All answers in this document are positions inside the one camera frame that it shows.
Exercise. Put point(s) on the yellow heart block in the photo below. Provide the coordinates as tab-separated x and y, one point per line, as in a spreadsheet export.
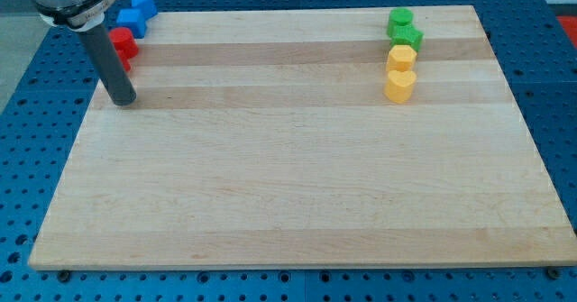
399	85

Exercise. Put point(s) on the light wooden board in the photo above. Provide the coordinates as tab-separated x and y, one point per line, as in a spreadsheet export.
262	140

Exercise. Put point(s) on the yellow hexagon block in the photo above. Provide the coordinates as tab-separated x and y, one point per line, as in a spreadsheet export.
401	58

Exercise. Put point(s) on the green star block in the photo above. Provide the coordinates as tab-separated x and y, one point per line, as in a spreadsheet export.
407	35

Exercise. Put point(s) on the green cylinder block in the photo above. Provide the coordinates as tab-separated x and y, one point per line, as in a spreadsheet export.
399	16

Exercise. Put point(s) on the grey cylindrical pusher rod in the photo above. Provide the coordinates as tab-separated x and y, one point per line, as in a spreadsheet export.
108	65

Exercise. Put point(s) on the red block behind rod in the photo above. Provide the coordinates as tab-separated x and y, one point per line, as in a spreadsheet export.
124	60

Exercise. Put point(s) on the red cylinder block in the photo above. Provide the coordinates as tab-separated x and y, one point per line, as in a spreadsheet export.
123	40

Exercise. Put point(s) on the blue block front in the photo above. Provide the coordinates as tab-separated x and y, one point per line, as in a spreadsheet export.
133	19

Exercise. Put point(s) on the blue block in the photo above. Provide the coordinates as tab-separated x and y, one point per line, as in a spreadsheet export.
133	19
148	8

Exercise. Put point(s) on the blue block rear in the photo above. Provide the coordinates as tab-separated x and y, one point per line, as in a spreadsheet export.
148	8

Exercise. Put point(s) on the red object at edge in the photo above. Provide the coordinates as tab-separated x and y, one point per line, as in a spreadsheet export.
569	24

